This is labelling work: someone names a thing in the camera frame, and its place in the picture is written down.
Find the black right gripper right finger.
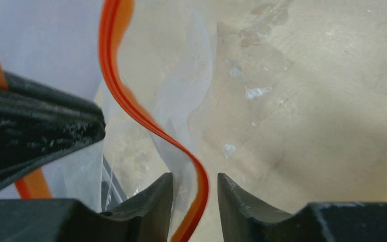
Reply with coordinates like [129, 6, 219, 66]
[217, 173, 387, 241]

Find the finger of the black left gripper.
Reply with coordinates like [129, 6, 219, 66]
[0, 72, 105, 190]

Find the clear orange zip bag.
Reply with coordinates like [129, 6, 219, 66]
[0, 1, 216, 241]

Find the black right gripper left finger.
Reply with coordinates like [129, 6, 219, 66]
[0, 173, 173, 241]

